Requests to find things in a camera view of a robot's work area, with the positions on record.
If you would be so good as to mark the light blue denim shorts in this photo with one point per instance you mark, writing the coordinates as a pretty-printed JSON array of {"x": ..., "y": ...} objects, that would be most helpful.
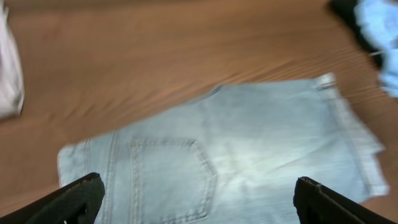
[{"x": 232, "y": 155}]

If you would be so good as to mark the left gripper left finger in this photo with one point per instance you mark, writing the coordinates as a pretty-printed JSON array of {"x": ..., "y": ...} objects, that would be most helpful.
[{"x": 78, "y": 202}]

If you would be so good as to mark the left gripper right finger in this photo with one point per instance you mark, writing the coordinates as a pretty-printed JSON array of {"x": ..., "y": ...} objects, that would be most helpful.
[{"x": 317, "y": 204}]

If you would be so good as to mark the light blue shirt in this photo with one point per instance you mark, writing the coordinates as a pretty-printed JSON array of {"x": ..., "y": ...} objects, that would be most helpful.
[{"x": 377, "y": 20}]

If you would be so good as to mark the black garment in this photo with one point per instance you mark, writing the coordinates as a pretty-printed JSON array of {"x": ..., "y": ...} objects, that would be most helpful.
[{"x": 344, "y": 9}]

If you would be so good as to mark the folded beige trousers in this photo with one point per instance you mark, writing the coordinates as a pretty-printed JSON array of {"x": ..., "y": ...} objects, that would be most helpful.
[{"x": 12, "y": 82}]

